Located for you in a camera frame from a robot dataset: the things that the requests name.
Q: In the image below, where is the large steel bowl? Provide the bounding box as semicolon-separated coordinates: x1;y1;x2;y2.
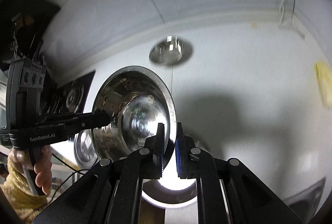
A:
91;66;177;166

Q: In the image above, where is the yellow sponge cloth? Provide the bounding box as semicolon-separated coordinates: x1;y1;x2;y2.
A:
314;61;332;108

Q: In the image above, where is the black cable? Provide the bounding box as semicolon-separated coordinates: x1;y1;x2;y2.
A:
49;152;92;201

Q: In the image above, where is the left hand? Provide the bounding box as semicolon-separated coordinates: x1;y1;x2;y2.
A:
9;145;52;195

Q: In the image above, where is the yellow knit sleeve forearm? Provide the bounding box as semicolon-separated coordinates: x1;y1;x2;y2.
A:
1;157;48;223

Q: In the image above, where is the black glass gas stove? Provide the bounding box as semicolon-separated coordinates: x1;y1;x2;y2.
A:
40;71;95;114

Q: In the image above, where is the large steel plate with label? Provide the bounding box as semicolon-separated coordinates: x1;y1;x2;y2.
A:
74;129;99;169

